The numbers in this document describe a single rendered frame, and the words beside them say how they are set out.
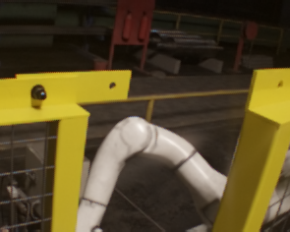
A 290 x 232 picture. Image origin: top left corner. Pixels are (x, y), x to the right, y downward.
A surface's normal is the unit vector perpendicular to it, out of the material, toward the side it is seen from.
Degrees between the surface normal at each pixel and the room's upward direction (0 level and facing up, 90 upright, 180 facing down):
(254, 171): 90
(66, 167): 90
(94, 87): 90
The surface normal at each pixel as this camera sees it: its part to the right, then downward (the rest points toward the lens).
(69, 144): 0.58, 0.36
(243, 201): -0.74, 0.11
